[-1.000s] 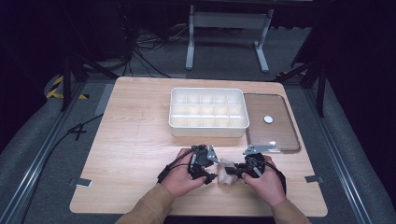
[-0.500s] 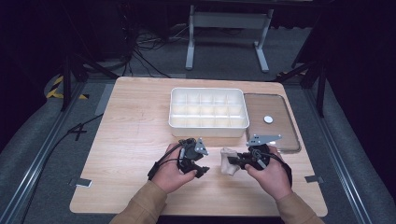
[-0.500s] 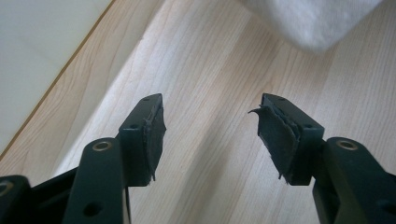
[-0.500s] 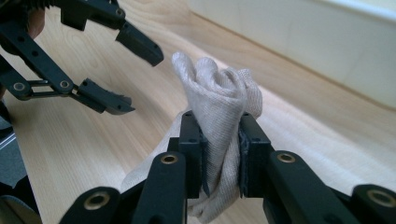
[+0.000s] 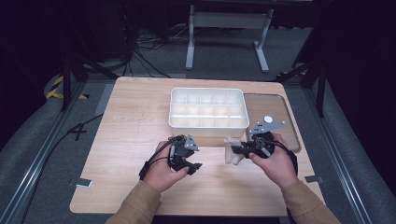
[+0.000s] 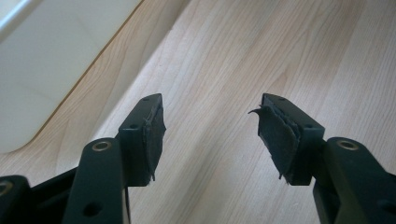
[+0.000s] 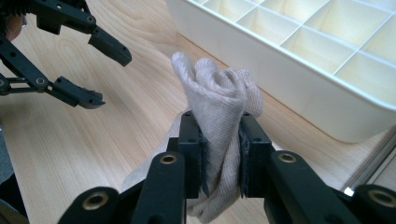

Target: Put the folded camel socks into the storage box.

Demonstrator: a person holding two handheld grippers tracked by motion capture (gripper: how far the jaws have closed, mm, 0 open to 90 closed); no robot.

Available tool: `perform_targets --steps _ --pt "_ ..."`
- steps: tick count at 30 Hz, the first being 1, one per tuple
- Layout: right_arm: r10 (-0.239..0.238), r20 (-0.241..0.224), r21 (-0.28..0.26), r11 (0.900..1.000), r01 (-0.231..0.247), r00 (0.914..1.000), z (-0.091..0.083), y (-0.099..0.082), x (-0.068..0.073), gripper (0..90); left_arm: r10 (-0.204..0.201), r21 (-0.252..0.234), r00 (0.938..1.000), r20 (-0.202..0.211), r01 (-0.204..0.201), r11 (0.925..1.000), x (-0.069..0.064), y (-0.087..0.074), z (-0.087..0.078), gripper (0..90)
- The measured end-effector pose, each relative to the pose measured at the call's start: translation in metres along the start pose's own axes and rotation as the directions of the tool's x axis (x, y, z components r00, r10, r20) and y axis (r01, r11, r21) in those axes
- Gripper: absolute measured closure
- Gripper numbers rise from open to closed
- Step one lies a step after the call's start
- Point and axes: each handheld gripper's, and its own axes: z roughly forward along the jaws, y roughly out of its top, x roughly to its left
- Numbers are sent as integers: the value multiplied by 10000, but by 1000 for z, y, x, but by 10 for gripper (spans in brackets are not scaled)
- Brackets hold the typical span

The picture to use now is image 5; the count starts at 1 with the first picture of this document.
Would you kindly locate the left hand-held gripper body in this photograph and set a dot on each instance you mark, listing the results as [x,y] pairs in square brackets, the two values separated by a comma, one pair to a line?
[181,149]

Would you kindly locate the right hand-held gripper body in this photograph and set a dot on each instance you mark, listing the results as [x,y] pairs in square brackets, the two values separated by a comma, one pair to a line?
[264,144]

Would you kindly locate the beige sock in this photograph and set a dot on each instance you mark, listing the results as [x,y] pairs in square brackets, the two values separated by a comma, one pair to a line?
[233,158]

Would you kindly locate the white divided storage box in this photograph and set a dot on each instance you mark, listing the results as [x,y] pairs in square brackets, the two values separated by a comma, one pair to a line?
[208,112]

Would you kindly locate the person's right hand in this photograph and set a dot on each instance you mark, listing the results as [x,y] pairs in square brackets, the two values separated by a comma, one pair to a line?
[280,168]

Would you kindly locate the person's left hand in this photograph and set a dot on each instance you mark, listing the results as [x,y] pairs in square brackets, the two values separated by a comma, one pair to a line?
[160,175]

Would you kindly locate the white round lid knob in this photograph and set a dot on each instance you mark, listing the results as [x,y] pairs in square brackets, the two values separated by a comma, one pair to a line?
[268,118]

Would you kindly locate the brown wooden board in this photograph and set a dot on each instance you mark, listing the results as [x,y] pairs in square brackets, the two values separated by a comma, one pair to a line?
[274,105]

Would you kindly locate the small grey tape piece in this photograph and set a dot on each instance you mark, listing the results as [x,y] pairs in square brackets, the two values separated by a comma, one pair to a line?
[313,179]

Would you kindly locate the black metal stand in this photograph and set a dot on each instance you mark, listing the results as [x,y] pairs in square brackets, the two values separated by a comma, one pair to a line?
[66,81]
[320,90]

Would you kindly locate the long grey tape strip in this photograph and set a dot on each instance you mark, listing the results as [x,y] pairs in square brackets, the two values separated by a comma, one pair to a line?
[105,99]

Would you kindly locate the grey metal floor rail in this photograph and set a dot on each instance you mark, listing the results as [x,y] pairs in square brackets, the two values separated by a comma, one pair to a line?
[339,155]
[37,161]

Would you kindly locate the white metal table frame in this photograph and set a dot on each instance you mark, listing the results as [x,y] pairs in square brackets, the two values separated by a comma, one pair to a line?
[229,20]

